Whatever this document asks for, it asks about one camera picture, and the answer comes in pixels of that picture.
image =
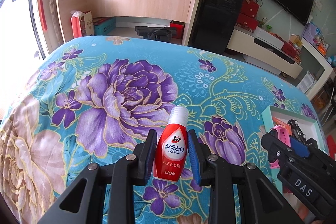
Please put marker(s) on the red plastic stool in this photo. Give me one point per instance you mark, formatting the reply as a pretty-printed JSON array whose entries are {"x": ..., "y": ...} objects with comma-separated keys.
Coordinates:
[{"x": 331, "y": 144}]

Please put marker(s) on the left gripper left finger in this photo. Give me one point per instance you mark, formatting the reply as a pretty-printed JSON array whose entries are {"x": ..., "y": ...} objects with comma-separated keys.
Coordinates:
[{"x": 83, "y": 201}]

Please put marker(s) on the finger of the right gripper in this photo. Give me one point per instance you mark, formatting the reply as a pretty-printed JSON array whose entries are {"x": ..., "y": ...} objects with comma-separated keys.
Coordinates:
[
  {"x": 275, "y": 150},
  {"x": 302, "y": 148}
]

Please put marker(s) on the white side desk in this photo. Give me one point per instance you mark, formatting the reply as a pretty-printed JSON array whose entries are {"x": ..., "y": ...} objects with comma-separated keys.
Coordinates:
[{"x": 313, "y": 61}]

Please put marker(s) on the cream TV stand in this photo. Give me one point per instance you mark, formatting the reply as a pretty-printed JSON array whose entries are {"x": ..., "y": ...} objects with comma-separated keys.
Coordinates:
[{"x": 263, "y": 54}]

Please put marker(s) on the red gift box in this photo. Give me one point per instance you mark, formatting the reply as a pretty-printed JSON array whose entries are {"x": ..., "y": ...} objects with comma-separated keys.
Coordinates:
[{"x": 246, "y": 22}]

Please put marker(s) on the orange blue carrot knife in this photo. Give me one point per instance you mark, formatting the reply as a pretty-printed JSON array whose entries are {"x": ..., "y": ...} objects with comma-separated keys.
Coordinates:
[{"x": 278, "y": 122}]

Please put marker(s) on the red stain remover bottle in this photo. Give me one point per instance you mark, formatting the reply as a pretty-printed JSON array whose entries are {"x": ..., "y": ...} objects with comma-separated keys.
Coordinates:
[{"x": 171, "y": 151}]

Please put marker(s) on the teal storage crate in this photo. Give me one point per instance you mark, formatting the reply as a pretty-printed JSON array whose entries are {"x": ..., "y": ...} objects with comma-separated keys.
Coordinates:
[{"x": 103, "y": 26}]

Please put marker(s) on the red gift bag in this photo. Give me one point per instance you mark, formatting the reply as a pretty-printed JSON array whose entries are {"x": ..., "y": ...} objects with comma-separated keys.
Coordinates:
[{"x": 82, "y": 23}]

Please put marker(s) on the red handbag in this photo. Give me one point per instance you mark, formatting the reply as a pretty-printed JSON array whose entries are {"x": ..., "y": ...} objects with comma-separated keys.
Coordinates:
[{"x": 249, "y": 8}]

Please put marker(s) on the black water dispenser cabinet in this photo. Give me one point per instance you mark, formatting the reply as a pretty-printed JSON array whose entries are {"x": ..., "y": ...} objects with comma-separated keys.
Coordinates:
[{"x": 215, "y": 23}]

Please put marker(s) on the floral blue tablecloth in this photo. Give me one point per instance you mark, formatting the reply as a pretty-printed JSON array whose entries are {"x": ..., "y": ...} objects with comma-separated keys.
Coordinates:
[{"x": 96, "y": 97}]

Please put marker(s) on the pink blue foam toy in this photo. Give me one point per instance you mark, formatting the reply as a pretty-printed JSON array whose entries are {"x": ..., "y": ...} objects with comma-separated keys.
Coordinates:
[{"x": 304, "y": 213}]

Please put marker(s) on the black toy car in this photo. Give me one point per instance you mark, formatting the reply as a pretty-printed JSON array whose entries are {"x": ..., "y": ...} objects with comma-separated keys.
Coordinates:
[{"x": 296, "y": 131}]

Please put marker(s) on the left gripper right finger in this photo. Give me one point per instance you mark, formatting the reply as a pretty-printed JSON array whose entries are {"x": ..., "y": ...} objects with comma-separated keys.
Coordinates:
[{"x": 259, "y": 200}]

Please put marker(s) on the black bag on floor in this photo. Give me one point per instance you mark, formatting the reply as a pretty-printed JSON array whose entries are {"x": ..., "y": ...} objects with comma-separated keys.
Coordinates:
[{"x": 163, "y": 34}]

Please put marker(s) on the white flat box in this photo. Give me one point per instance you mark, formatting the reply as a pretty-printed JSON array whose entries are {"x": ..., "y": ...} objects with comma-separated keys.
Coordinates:
[{"x": 268, "y": 37}]

